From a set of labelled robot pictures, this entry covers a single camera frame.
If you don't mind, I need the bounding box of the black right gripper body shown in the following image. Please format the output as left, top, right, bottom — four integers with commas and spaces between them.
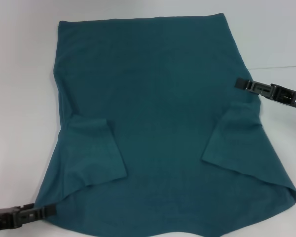
271, 83, 296, 107

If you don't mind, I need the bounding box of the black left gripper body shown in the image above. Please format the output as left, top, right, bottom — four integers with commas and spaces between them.
0, 206, 18, 229

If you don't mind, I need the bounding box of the teal blue shirt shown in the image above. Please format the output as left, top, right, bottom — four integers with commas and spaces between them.
34, 12, 296, 237

